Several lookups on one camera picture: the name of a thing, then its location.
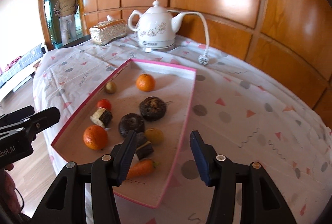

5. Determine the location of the ornate tissue box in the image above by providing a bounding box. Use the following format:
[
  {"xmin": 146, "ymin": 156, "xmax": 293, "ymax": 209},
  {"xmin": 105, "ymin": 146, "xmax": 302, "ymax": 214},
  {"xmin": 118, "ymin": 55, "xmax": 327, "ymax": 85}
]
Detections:
[{"xmin": 89, "ymin": 15, "xmax": 127, "ymax": 46}]

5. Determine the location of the pink shallow box tray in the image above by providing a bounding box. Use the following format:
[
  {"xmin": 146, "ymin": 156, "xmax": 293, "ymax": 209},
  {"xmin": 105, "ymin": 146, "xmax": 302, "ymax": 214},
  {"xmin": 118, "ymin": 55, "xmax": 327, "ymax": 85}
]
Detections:
[{"xmin": 51, "ymin": 59, "xmax": 196, "ymax": 208}]

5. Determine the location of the patterned white tablecloth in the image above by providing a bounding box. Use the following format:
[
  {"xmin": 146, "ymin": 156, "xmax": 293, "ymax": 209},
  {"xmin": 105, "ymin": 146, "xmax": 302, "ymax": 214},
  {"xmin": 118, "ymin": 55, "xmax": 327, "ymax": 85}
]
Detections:
[{"xmin": 33, "ymin": 36, "xmax": 331, "ymax": 223}]

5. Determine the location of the orange tangerine front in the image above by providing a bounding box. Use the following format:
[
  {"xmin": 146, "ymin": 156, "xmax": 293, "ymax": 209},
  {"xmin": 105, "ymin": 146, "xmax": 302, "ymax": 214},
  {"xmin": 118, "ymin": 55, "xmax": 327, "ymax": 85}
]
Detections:
[{"xmin": 83, "ymin": 125, "xmax": 108, "ymax": 150}]

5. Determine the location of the yellow longan fruit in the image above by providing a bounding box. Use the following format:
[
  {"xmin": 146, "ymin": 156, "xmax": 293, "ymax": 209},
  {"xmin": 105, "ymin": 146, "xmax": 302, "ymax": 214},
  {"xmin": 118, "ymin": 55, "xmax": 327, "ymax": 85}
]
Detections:
[
  {"xmin": 144, "ymin": 128, "xmax": 164, "ymax": 145},
  {"xmin": 104, "ymin": 81, "xmax": 117, "ymax": 94}
]

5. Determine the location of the wooden door with glass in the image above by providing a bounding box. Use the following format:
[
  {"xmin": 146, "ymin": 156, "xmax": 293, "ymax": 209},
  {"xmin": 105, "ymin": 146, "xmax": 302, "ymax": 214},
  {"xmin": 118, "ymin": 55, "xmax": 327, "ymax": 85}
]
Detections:
[{"xmin": 38, "ymin": 0, "xmax": 83, "ymax": 49}]

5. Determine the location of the person in beige jacket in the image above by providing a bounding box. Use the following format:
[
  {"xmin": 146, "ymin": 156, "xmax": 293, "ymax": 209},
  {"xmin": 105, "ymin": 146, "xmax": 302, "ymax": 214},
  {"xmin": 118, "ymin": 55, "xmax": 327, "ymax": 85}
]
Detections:
[{"xmin": 54, "ymin": 0, "xmax": 79, "ymax": 45}]

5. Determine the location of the orange tangerine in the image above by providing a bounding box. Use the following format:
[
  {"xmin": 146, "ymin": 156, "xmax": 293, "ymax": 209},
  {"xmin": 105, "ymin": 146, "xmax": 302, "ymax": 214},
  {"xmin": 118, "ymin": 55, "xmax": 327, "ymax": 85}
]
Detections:
[
  {"xmin": 136, "ymin": 74, "xmax": 156, "ymax": 92},
  {"xmin": 83, "ymin": 125, "xmax": 108, "ymax": 150}
]

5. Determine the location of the yellow longan fruit front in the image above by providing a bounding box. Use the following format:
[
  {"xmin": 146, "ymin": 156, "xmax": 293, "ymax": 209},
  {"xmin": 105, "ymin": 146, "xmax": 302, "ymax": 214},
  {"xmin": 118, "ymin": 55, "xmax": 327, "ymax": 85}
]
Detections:
[{"xmin": 144, "ymin": 128, "xmax": 164, "ymax": 145}]

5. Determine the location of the white power cord with plug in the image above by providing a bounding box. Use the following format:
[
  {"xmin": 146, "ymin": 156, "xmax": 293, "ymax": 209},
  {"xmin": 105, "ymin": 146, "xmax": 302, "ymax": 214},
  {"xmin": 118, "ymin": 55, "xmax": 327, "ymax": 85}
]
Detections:
[{"xmin": 168, "ymin": 9, "xmax": 211, "ymax": 66}]

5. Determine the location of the bed with plaid cover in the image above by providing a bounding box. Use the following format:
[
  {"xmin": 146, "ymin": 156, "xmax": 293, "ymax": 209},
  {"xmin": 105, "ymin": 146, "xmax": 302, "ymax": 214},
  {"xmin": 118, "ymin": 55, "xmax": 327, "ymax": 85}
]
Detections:
[{"xmin": 1, "ymin": 44, "xmax": 48, "ymax": 100}]

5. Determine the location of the operator hand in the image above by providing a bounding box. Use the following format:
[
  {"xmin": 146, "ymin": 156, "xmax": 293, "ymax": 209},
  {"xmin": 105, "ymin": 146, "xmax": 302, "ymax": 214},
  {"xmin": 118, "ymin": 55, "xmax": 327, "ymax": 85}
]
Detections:
[{"xmin": 1, "ymin": 163, "xmax": 21, "ymax": 216}]

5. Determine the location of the red cherry tomato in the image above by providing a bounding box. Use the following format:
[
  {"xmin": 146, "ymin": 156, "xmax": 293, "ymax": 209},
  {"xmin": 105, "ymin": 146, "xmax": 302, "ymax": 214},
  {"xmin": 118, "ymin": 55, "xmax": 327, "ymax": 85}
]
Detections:
[{"xmin": 97, "ymin": 99, "xmax": 111, "ymax": 111}]

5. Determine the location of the dark water chestnut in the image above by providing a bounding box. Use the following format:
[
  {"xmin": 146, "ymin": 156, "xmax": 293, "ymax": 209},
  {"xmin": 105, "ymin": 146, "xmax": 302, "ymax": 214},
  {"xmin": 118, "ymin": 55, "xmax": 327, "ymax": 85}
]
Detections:
[
  {"xmin": 118, "ymin": 113, "xmax": 145, "ymax": 138},
  {"xmin": 139, "ymin": 96, "xmax": 167, "ymax": 122}
]

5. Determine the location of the white ceramic electric kettle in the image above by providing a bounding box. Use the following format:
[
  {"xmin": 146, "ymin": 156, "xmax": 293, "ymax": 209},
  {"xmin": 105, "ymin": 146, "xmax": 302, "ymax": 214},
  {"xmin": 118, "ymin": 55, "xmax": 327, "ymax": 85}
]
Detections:
[{"xmin": 127, "ymin": 0, "xmax": 186, "ymax": 52}]

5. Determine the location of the small orange carrot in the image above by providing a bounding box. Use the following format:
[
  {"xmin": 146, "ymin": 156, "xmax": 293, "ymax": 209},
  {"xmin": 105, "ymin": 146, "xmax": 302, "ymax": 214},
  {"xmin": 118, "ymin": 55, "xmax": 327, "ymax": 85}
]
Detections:
[{"xmin": 127, "ymin": 159, "xmax": 157, "ymax": 180}]

